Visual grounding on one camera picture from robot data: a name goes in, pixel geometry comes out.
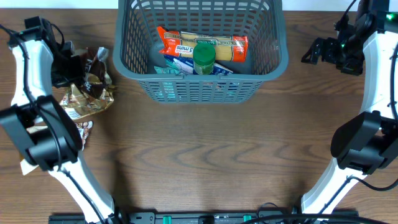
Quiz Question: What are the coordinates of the grey plastic basket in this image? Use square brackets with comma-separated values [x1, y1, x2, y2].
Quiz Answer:
[113, 0, 289, 103]

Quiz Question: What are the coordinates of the blue pasta box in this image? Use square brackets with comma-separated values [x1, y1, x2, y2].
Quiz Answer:
[164, 55, 233, 75]

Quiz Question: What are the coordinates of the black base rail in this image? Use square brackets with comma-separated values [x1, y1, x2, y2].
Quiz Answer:
[48, 207, 359, 224]

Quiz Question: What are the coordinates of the right black cable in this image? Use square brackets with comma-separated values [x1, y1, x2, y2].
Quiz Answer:
[320, 175, 398, 215]

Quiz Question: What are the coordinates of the white brown snack bag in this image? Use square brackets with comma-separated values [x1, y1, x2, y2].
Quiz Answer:
[19, 121, 93, 175]

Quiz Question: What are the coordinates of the teal tissue pack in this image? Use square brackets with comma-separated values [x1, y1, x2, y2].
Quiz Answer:
[154, 66, 180, 75]

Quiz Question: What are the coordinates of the green lid jar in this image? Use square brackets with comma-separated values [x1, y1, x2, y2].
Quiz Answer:
[193, 43, 216, 75]

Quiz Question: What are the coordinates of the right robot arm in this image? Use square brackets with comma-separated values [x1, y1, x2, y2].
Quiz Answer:
[299, 0, 397, 215]

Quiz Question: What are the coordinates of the black cable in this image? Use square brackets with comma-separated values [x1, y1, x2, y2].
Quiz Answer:
[0, 23, 106, 224]
[320, 175, 398, 215]

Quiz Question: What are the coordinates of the orange spaghetti pack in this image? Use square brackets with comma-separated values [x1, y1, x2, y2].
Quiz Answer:
[157, 26, 248, 62]

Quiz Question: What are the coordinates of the gold coffee bag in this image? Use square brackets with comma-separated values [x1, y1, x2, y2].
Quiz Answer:
[60, 47, 116, 120]

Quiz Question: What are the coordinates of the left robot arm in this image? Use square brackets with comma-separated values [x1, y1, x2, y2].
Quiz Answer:
[1, 16, 122, 223]

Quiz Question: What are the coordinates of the left black cable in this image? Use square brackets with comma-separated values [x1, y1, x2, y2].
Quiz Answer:
[0, 23, 106, 224]

